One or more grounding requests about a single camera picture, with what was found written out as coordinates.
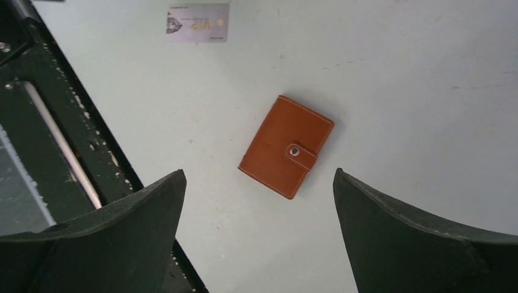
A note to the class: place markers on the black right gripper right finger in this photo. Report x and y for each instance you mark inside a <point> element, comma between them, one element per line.
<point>393,246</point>

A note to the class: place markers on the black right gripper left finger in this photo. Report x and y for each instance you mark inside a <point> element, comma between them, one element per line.
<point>124,246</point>

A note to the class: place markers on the brown leather card holder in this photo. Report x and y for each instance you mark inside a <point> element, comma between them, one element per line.
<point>286,146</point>

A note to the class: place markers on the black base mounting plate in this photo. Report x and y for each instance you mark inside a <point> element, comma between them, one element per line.
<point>59,160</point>

